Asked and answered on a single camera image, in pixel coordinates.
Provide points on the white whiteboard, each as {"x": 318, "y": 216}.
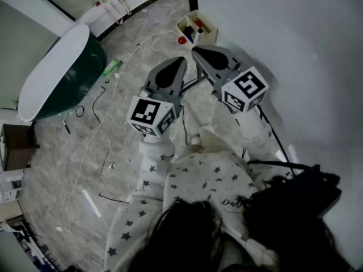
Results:
{"x": 283, "y": 38}

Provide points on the crumpled silver foil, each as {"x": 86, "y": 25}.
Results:
{"x": 112, "y": 166}

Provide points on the person's star-print white garment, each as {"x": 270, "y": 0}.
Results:
{"x": 204, "y": 177}

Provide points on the white paper scrap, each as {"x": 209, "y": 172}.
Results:
{"x": 59, "y": 229}

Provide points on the white oval table green base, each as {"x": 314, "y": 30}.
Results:
{"x": 54, "y": 72}

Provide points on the brown wooden cabinet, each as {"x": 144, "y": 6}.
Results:
{"x": 18, "y": 149}

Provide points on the person's right forearm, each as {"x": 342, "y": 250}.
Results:
{"x": 253, "y": 129}

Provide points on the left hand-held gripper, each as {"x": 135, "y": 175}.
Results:
{"x": 147, "y": 115}

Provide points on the flat white strip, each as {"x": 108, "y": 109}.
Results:
{"x": 90, "y": 203}

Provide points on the small metal hand tool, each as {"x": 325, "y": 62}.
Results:
{"x": 65, "y": 126}

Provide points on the red round magnet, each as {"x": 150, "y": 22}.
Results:
{"x": 181, "y": 40}

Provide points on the person's left forearm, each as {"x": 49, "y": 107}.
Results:
{"x": 154, "y": 154}

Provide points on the cluttered dark shelf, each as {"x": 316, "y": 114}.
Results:
{"x": 25, "y": 242}

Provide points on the beige box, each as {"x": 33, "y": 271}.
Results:
{"x": 209, "y": 37}

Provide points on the dark red small object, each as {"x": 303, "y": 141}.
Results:
{"x": 198, "y": 23}

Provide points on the black bag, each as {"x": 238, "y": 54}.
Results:
{"x": 297, "y": 191}

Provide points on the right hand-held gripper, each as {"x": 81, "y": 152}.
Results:
{"x": 246, "y": 95}

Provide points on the white power strip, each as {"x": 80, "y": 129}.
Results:
{"x": 8, "y": 193}

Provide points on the thin black rod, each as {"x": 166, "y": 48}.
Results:
{"x": 105, "y": 160}

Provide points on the green marker pen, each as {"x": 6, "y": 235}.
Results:
{"x": 110, "y": 67}

